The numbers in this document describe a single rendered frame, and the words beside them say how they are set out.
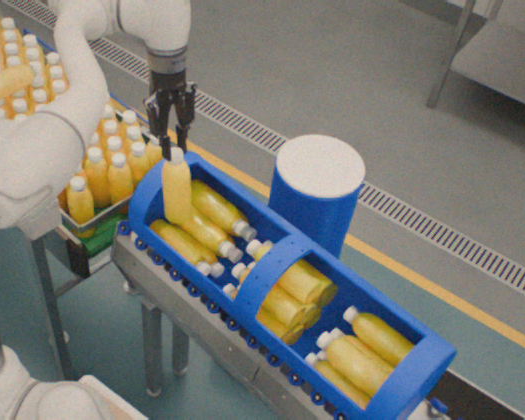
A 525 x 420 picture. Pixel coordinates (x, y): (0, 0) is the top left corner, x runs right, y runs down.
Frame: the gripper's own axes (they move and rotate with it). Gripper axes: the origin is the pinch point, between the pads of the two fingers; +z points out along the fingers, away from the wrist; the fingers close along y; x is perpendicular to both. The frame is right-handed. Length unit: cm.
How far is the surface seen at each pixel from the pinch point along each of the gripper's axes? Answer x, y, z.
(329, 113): 110, 182, 127
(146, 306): 19, -3, 75
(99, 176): 36.4, -2.9, 31.6
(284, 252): -29.6, 9.9, 19.7
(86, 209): 28.9, -12.2, 34.2
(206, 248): -3.6, 5.9, 36.1
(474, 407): -61, 90, 132
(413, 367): -69, 12, 25
